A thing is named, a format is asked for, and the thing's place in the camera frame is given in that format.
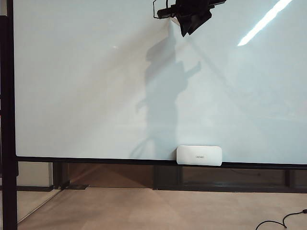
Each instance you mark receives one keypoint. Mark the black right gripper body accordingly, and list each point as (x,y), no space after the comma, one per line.
(196,5)

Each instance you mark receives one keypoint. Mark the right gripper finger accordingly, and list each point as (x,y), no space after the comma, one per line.
(200,21)
(185,28)

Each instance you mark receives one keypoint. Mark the white rectangular board eraser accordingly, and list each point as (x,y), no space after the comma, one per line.
(200,155)

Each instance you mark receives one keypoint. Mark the black board stand leg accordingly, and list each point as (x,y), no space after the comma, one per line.
(61,175)

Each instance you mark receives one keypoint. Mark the white glass board black frame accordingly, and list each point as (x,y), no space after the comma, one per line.
(96,83)

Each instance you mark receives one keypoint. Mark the dark low wall cabinet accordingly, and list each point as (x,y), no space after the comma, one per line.
(227,184)

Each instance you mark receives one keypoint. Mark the black vertical post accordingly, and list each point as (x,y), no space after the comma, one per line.
(7,119)

